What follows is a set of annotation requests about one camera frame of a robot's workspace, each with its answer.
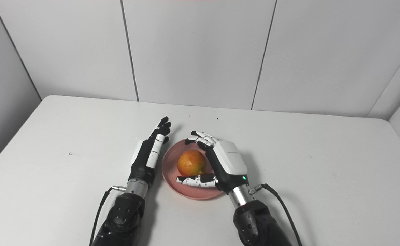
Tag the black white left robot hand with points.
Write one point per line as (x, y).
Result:
(142, 164)

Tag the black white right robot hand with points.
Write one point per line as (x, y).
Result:
(229, 164)

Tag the pink round plate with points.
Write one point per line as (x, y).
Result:
(169, 168)

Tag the red yellow apple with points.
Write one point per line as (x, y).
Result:
(190, 163)

